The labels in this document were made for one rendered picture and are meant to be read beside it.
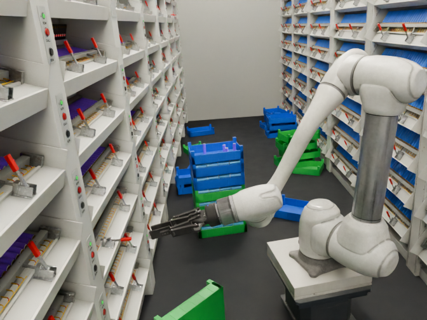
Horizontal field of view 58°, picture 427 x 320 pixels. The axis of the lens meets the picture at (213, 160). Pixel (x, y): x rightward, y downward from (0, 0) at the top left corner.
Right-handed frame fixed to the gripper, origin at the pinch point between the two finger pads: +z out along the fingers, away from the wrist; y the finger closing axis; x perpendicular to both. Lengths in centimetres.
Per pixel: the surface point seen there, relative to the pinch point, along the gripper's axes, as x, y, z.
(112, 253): -1.2, -4.2, 17.0
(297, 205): -73, 125, -57
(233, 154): -14, 95, -27
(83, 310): -0.6, -31.2, 18.0
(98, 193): 19.2, -1.1, 14.1
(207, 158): -11, 93, -13
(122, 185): 5.2, 42.2, 21.0
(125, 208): 0.8, 25.6, 17.9
